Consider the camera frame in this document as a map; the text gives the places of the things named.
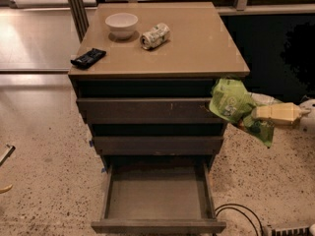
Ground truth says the power strip on floor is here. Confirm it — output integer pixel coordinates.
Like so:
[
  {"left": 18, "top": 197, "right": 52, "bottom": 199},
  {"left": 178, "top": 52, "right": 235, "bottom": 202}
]
[{"left": 263, "top": 225, "right": 313, "bottom": 236}]

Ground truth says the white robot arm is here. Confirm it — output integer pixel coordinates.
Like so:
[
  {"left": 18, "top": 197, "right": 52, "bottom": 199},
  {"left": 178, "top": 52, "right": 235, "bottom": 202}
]
[{"left": 251, "top": 99, "right": 315, "bottom": 133}]

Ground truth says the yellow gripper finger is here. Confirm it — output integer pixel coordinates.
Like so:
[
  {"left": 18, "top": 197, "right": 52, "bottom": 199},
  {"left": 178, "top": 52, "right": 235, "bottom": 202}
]
[{"left": 251, "top": 102, "right": 311, "bottom": 125}]

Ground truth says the brown drawer cabinet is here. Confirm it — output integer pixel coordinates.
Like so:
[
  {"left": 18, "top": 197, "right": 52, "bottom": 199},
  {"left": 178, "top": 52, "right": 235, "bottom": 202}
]
[{"left": 67, "top": 1, "right": 251, "bottom": 169}]

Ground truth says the open bottom drawer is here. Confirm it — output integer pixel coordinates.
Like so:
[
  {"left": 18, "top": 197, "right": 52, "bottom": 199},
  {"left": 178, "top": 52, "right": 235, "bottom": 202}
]
[{"left": 92, "top": 162, "right": 226, "bottom": 234}]

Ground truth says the upper drawer front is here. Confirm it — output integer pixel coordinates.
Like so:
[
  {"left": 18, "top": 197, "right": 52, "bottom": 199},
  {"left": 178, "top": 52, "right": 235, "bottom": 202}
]
[{"left": 77, "top": 98, "right": 223, "bottom": 124}]

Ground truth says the middle drawer front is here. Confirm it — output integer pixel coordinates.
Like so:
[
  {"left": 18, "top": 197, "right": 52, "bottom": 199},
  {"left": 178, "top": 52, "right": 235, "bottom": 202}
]
[{"left": 93, "top": 136, "right": 223, "bottom": 155}]

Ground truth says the crushed silver green can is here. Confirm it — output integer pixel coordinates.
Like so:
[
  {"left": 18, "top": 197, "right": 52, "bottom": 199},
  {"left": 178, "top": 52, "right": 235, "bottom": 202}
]
[{"left": 140, "top": 23, "right": 170, "bottom": 50}]

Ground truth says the metal object at left edge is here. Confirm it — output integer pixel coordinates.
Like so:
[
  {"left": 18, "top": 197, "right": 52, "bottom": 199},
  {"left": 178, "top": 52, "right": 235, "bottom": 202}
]
[{"left": 0, "top": 145, "right": 16, "bottom": 166}]

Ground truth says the white ceramic bowl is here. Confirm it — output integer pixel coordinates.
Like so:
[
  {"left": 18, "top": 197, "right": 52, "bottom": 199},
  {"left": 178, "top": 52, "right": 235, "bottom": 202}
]
[{"left": 105, "top": 13, "right": 138, "bottom": 39}]

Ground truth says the black snack bar packet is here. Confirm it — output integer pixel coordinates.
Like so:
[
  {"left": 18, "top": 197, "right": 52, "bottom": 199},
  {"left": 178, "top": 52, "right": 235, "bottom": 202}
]
[{"left": 71, "top": 48, "right": 106, "bottom": 70}]

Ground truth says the black floor cable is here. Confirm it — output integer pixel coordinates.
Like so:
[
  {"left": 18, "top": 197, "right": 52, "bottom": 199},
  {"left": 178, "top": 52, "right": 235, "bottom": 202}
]
[{"left": 215, "top": 203, "right": 264, "bottom": 236}]

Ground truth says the yellow object at left edge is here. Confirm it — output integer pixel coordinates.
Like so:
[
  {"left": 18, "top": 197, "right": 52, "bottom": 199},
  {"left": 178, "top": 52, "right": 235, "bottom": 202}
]
[{"left": 0, "top": 184, "right": 13, "bottom": 194}]

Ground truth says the green rice chip bag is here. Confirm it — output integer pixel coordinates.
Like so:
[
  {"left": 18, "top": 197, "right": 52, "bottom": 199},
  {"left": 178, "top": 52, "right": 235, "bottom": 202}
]
[{"left": 209, "top": 78, "right": 280, "bottom": 148}]

